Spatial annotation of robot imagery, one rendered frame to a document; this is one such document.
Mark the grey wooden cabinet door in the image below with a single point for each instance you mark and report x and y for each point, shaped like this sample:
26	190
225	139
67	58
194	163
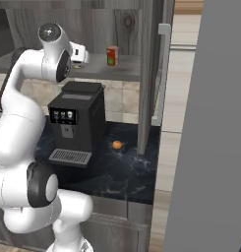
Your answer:
145	82

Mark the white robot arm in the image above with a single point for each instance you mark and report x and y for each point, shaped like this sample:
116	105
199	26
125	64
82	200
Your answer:
17	131

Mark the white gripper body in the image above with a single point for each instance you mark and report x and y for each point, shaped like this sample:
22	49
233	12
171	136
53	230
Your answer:
84	56

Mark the grey tall appliance panel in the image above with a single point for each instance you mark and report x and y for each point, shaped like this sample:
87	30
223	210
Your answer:
210	138

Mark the grey base cabinet run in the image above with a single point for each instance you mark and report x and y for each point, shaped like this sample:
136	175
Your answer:
118	226

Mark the black coffee machine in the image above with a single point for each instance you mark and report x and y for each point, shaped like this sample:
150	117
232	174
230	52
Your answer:
80	118

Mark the grey wooden wall cabinet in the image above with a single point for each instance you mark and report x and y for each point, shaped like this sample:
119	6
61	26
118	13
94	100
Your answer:
125	29

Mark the small orange fruit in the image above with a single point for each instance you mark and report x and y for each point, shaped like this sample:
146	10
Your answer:
117	144

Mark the red and green can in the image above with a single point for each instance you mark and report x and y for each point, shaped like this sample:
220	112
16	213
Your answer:
112	55

